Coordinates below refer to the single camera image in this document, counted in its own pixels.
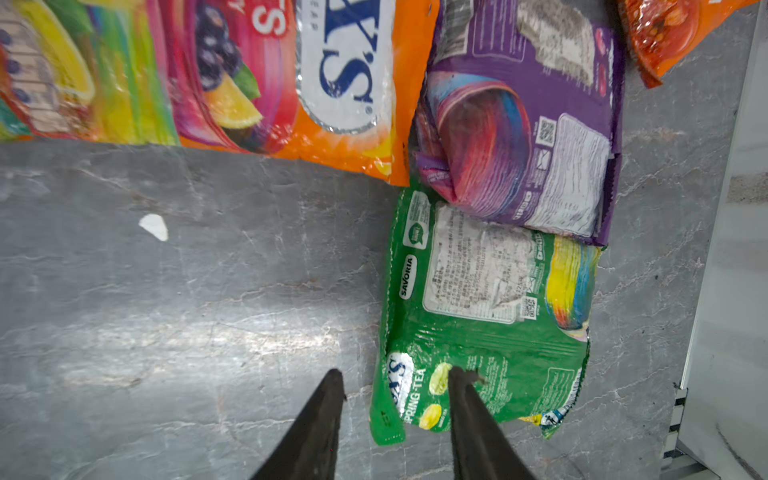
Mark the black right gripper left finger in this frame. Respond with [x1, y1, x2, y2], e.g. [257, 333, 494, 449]
[251, 369, 346, 480]

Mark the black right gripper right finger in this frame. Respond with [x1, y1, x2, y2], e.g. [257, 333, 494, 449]
[449, 367, 534, 479]

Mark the green Fox's spring tea packet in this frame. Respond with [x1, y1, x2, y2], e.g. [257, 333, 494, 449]
[369, 182, 602, 446]

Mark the white paper scrap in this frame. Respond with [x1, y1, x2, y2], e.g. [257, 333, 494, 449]
[139, 214, 169, 242]

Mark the purple candy packet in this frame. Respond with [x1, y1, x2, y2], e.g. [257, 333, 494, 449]
[413, 1, 625, 246]

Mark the orange red snack packet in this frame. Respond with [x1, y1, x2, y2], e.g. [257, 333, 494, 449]
[618, 0, 757, 89]

